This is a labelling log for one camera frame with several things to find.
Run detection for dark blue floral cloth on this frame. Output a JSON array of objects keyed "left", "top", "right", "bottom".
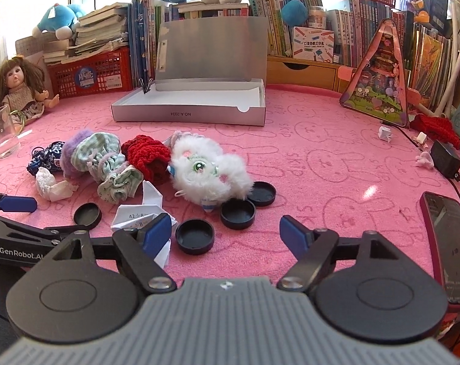
[{"left": 27, "top": 141, "right": 65, "bottom": 177}]

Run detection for brown-haired doll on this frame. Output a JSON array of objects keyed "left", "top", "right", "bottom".
[{"left": 0, "top": 56, "right": 60, "bottom": 124}]

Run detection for pink triangular toy house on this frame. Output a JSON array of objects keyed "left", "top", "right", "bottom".
[{"left": 339, "top": 18, "right": 410, "bottom": 129}]

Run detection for green striped cloth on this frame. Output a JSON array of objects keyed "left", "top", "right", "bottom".
[{"left": 75, "top": 133, "right": 145, "bottom": 203}]

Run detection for row of tall blue books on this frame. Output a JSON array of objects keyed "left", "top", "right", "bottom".
[{"left": 128, "top": 0, "right": 170, "bottom": 84}]

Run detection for phone in red case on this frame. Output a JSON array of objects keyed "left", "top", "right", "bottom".
[{"left": 420, "top": 191, "right": 460, "bottom": 307}]

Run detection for white worksheet paper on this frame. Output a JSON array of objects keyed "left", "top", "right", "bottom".
[{"left": 112, "top": 180, "right": 178, "bottom": 269}]

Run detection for stack of paperback books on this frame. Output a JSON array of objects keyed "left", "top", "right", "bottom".
[{"left": 43, "top": 2, "right": 132, "bottom": 65}]

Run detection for blue printed box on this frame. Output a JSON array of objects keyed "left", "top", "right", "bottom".
[{"left": 399, "top": 0, "right": 449, "bottom": 39}]

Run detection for white tissue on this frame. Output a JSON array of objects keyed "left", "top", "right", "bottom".
[{"left": 35, "top": 167, "right": 79, "bottom": 202}]

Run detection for white fluffy plush toy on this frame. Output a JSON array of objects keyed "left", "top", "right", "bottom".
[{"left": 169, "top": 131, "right": 255, "bottom": 214}]

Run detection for grey grid board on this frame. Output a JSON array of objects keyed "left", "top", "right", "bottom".
[{"left": 15, "top": 36, "right": 48, "bottom": 59}]

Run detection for grey cardboard file box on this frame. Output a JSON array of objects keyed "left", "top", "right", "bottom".
[{"left": 112, "top": 17, "right": 270, "bottom": 126}]

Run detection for yellow green ring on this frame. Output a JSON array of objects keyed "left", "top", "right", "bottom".
[{"left": 10, "top": 110, "right": 27, "bottom": 135}]

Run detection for black power adapter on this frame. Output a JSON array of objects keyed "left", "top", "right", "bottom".
[{"left": 431, "top": 140, "right": 460, "bottom": 179}]

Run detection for stack of flat books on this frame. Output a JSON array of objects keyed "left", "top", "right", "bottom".
[{"left": 177, "top": 2, "right": 249, "bottom": 19}]

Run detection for clear glass cup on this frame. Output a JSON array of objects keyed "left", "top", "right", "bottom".
[{"left": 0, "top": 106, "right": 21, "bottom": 160}]

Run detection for colourful picture books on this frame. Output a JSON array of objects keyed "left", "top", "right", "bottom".
[{"left": 409, "top": 23, "right": 453, "bottom": 111}]

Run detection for wooden drawer organizer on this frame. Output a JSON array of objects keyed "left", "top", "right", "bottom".
[{"left": 267, "top": 55, "right": 342, "bottom": 92}]

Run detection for white printed carton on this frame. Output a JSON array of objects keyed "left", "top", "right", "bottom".
[{"left": 293, "top": 26, "right": 335, "bottom": 61}]

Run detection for red plastic crate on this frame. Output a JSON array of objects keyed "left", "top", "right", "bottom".
[{"left": 47, "top": 49, "right": 133, "bottom": 99}]

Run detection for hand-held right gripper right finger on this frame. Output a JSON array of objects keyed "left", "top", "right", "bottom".
[{"left": 279, "top": 215, "right": 406, "bottom": 293}]

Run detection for row of shelved books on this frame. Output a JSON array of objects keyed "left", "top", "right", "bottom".
[{"left": 245, "top": 0, "right": 417, "bottom": 69}]

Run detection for pink rabbit print mat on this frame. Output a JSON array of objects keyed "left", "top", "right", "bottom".
[{"left": 0, "top": 84, "right": 460, "bottom": 312}]

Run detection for white printed tub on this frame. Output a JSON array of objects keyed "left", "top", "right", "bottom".
[{"left": 309, "top": 5, "right": 327, "bottom": 29}]

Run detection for red knitted cloth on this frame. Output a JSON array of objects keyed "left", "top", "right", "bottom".
[{"left": 410, "top": 114, "right": 460, "bottom": 149}]

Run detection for red knitted hat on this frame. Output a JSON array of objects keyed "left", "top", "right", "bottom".
[{"left": 121, "top": 135, "right": 173, "bottom": 185}]

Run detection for blue white plush toy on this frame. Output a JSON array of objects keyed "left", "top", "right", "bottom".
[{"left": 33, "top": 4, "right": 86, "bottom": 39}]

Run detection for black round cap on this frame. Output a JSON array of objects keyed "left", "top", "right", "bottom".
[
  {"left": 220, "top": 199, "right": 256, "bottom": 230},
  {"left": 73, "top": 202, "right": 102, "bottom": 227},
  {"left": 175, "top": 218, "right": 215, "bottom": 255},
  {"left": 247, "top": 181, "right": 277, "bottom": 207}
]

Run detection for purple fuzzy toy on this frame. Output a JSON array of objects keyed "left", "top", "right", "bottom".
[{"left": 60, "top": 129, "right": 95, "bottom": 179}]

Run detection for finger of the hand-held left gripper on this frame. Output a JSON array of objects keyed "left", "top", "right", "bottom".
[{"left": 0, "top": 188, "right": 38, "bottom": 215}]

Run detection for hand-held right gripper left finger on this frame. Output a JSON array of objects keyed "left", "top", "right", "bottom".
[{"left": 49, "top": 213, "right": 177, "bottom": 295}]

